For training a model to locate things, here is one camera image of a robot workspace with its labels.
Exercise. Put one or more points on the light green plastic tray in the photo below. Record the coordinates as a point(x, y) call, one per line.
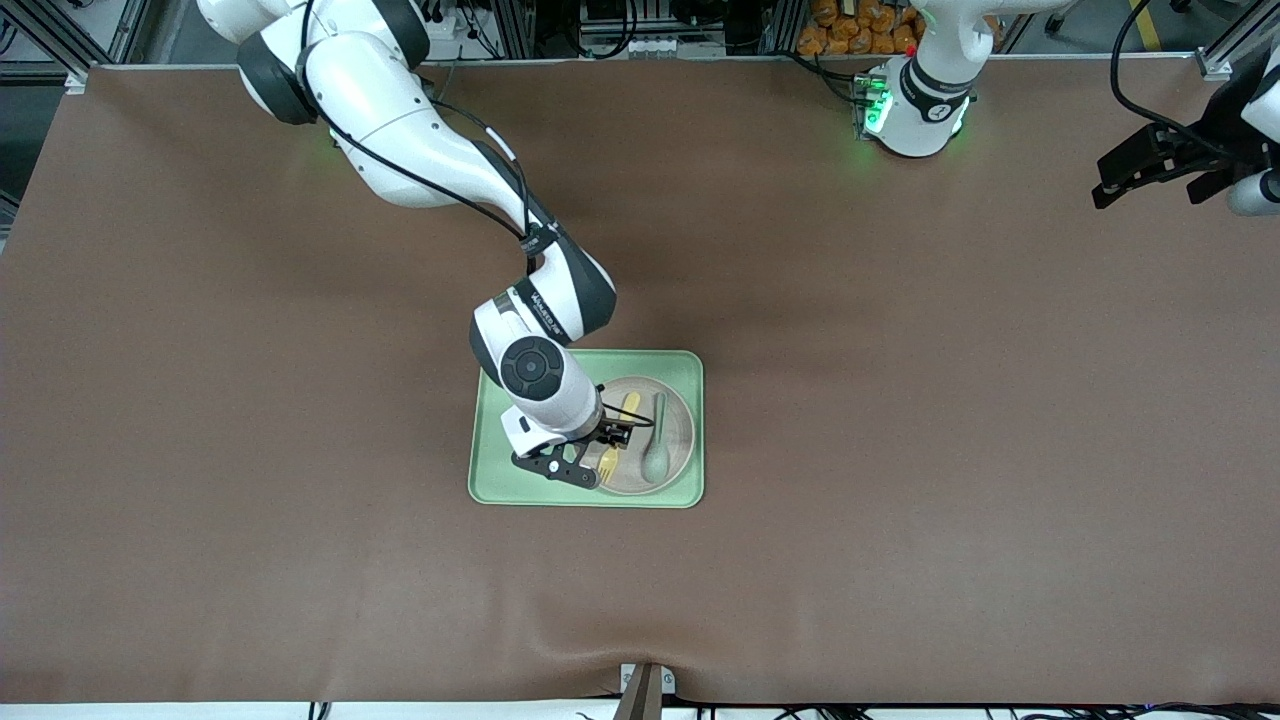
point(490, 472)

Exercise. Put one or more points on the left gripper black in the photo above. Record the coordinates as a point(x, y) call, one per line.
point(1203, 152)

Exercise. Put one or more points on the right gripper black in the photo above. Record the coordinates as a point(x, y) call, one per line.
point(607, 431)

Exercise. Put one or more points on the yellow plastic fork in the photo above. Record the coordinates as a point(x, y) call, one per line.
point(631, 403)

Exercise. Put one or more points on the orange snack packets pile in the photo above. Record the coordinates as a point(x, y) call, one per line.
point(860, 25)

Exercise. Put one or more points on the white table corner block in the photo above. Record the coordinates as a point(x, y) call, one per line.
point(76, 82)

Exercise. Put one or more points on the sage green plastic spoon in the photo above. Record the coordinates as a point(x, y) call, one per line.
point(656, 465)

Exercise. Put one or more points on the grey clamp with brown post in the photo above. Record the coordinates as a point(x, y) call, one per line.
point(645, 695)

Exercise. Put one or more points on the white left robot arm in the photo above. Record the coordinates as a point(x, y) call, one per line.
point(915, 120)

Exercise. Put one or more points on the round beige plate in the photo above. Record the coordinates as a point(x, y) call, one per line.
point(680, 430)

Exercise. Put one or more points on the aluminium frame strut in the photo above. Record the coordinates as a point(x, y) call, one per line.
point(60, 30)
point(1235, 50)

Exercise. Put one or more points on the brown table mat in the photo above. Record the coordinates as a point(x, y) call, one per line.
point(300, 550)

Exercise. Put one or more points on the white power strip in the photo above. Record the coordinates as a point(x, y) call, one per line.
point(445, 28)

